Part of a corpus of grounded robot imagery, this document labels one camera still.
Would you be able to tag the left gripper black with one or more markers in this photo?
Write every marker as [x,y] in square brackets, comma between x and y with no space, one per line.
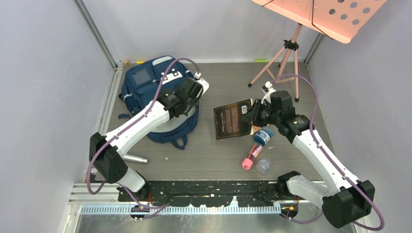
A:
[195,102]

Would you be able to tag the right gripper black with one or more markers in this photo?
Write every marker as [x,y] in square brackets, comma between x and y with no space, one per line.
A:
[256,107]

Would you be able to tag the navy blue backpack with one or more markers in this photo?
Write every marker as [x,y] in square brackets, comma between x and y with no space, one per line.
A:
[139,88]

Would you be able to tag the dark brown hardcover book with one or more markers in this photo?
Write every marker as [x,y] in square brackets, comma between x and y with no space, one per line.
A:
[228,120]

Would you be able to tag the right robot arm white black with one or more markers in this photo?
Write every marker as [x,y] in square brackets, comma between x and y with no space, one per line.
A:
[343,198]

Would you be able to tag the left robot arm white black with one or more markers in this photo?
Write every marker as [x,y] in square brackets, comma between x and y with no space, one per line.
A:
[107,151]

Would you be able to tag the clear bag of clips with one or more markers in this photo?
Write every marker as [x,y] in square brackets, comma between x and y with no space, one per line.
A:
[263,166]

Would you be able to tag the green marker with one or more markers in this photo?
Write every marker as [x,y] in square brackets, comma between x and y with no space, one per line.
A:
[260,60]

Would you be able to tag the small wooden block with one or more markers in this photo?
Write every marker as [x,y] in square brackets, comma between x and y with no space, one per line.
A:
[126,62]

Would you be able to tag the silver metal bottle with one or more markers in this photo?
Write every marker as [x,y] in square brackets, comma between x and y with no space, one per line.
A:
[135,159]

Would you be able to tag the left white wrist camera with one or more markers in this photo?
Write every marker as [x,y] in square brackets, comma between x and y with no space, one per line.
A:
[202,81]

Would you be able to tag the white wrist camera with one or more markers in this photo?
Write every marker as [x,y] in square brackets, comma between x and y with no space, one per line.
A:
[202,81]
[267,89]

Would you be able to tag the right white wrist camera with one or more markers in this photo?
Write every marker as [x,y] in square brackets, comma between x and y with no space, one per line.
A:
[267,89]

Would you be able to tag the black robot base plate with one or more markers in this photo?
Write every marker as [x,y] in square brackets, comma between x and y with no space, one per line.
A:
[211,193]

